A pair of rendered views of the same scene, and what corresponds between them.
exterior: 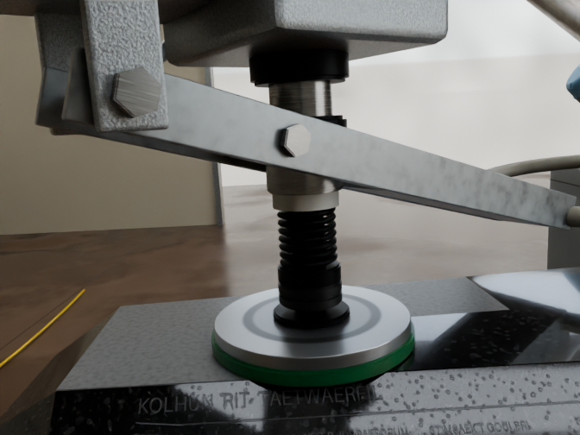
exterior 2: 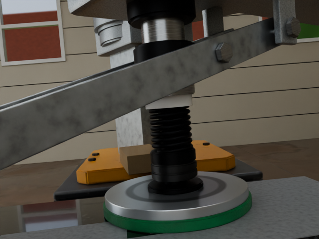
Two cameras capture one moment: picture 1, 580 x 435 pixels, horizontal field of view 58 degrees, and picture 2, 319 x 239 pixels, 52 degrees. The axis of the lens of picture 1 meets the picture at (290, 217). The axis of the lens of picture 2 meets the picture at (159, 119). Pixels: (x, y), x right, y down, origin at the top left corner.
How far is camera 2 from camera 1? 1.04 m
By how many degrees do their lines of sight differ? 166
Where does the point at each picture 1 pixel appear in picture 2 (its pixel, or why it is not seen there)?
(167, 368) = (258, 185)
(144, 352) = (288, 189)
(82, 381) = (298, 179)
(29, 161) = not seen: outside the picture
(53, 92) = not seen: hidden behind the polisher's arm
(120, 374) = (282, 182)
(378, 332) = (134, 181)
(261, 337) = (202, 175)
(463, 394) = not seen: hidden behind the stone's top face
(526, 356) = (52, 204)
